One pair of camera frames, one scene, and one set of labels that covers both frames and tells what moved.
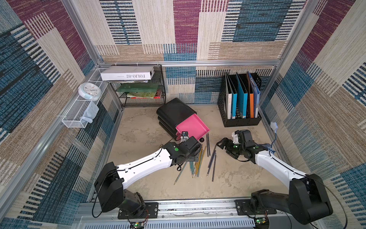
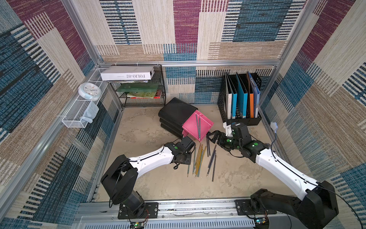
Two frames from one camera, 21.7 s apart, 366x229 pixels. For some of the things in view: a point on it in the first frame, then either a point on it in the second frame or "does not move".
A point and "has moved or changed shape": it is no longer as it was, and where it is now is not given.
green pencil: (180, 173) -> (197, 126)
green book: (137, 87) does not move
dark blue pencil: (212, 159) does not move
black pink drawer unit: (176, 117) has moved or changed shape
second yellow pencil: (201, 161) does not move
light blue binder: (234, 106) does not move
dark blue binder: (256, 90) does not move
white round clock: (90, 91) does not move
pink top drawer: (194, 126) has moved or changed shape
